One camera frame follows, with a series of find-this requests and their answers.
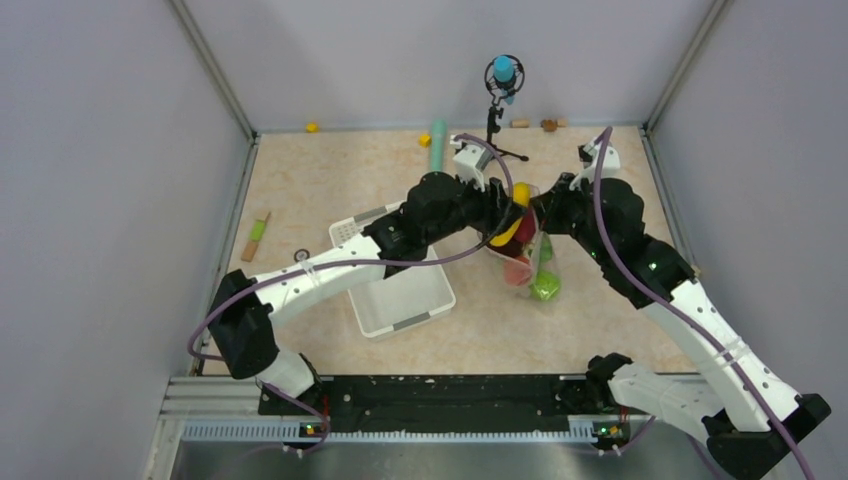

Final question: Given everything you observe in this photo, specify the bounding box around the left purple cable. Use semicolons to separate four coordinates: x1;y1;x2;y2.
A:
186;133;521;458

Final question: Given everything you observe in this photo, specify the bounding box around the dark purple toy mangosteen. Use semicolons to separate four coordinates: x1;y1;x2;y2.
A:
489;239;524;258

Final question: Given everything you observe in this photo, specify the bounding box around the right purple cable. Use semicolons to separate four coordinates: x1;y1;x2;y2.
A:
591;125;816;480

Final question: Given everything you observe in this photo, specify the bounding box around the brown wooden block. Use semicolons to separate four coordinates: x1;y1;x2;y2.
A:
540;118;569;133

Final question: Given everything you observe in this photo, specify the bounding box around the black tripod microphone stand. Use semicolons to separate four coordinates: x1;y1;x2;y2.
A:
486;97;529;162

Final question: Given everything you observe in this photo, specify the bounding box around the dark red toy vegetable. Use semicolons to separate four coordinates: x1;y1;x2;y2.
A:
513;211;537;244

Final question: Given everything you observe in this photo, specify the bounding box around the white perforated plastic basket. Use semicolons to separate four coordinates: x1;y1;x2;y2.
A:
328;201;458;340

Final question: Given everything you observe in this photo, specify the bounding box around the clear pink zip top bag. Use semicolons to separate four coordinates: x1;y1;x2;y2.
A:
484;184;561;300

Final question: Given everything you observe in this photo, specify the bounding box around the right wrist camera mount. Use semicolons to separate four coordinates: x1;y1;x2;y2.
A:
571;143;621;189

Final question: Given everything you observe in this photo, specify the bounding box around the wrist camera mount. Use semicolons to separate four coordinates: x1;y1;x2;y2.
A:
571;143;621;189
450;135;494;192

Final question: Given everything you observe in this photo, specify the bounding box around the green toy napa cabbage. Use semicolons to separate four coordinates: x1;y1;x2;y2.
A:
527;234;553;264

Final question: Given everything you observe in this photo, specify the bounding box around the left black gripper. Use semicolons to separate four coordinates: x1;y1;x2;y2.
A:
425;170;526;245

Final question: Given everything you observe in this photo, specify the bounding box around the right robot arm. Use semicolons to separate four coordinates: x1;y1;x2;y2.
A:
531;174;831;479

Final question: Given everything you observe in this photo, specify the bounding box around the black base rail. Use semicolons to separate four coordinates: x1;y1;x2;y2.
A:
258;374;637;439

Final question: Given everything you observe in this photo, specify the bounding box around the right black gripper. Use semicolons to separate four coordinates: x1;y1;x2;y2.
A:
530;171;612;266

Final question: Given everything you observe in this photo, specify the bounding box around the blue microphone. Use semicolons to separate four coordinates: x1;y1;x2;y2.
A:
484;54;525;106

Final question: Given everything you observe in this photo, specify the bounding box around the purple cable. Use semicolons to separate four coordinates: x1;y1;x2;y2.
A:
591;125;816;480
186;133;521;458

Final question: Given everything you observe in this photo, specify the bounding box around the teal cylindrical toy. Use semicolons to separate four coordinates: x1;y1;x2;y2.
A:
429;119;447;172

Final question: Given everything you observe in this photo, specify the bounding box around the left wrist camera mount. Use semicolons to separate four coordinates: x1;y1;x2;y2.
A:
450;135;494;192

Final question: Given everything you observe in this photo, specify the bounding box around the green toy apple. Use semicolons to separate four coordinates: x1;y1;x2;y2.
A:
529;270;562;302

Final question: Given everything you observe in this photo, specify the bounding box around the red toy apple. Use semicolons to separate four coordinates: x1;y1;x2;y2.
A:
503;256;535;287

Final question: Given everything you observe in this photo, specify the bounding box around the green and wood toy knife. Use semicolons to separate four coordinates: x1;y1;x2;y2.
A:
240;210;271;262

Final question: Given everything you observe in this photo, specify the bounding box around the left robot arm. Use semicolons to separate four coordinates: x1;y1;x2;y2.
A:
207;173;530;414

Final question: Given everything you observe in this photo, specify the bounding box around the yellow toy banana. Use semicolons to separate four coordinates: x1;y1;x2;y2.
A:
488;182;532;248

